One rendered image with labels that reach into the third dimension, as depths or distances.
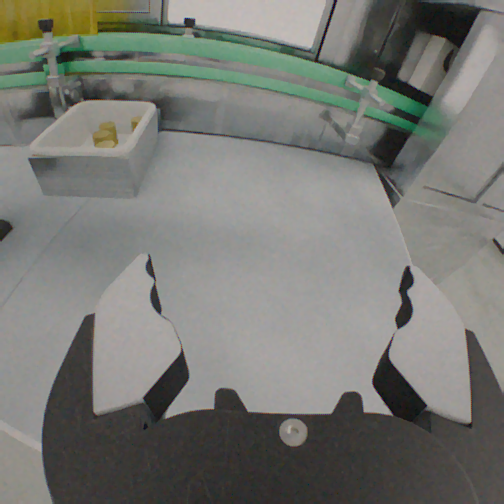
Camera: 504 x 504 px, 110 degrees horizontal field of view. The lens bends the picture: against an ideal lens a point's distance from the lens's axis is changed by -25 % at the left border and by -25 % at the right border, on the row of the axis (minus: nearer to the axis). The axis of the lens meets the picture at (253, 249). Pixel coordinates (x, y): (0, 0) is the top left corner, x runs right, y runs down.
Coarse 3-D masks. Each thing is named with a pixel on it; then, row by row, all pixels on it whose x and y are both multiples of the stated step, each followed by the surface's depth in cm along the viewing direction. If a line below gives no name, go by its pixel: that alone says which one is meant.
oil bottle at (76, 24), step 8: (64, 0) 30; (72, 0) 30; (80, 0) 31; (88, 0) 31; (64, 8) 31; (72, 8) 31; (80, 8) 32; (88, 8) 33; (72, 16) 32; (80, 16) 33; (88, 16) 34; (96, 16) 37; (72, 24) 34; (80, 24) 34; (88, 24) 35; (96, 24) 38; (72, 32) 35; (80, 32) 35; (88, 32) 36; (96, 32) 39; (80, 72) 42; (88, 72) 42
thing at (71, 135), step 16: (80, 112) 40; (96, 112) 42; (112, 112) 43; (128, 112) 44; (144, 112) 45; (48, 128) 32; (64, 128) 35; (80, 128) 41; (96, 128) 45; (128, 128) 46; (144, 128) 38; (32, 144) 28; (48, 144) 32; (64, 144) 36; (80, 144) 41; (128, 144) 32
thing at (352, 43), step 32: (352, 0) 47; (384, 0) 47; (128, 32) 50; (160, 32) 51; (192, 32) 53; (352, 32) 55; (384, 32) 54; (416, 32) 52; (448, 32) 51; (352, 64) 62; (384, 64) 61; (416, 64) 60; (416, 96) 69
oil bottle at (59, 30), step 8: (40, 0) 28; (48, 0) 28; (56, 0) 29; (48, 8) 30; (56, 8) 30; (48, 16) 31; (56, 16) 31; (64, 16) 32; (56, 24) 33; (64, 24) 33; (56, 32) 34; (64, 32) 35
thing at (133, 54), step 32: (64, 64) 39; (96, 64) 41; (128, 64) 42; (160, 64) 44; (192, 64) 45; (224, 64) 46; (256, 64) 46; (288, 64) 47; (320, 96) 53; (352, 96) 54; (384, 96) 53
